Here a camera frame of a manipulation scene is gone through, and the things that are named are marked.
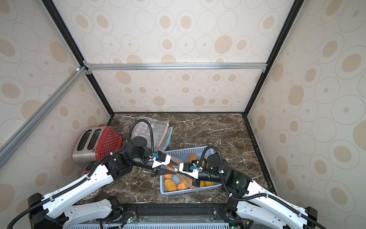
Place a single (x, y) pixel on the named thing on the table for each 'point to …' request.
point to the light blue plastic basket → (175, 183)
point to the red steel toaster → (94, 143)
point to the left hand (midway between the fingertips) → (178, 170)
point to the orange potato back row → (192, 157)
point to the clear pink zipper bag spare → (159, 128)
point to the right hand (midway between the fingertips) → (183, 167)
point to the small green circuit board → (130, 219)
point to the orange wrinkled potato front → (181, 185)
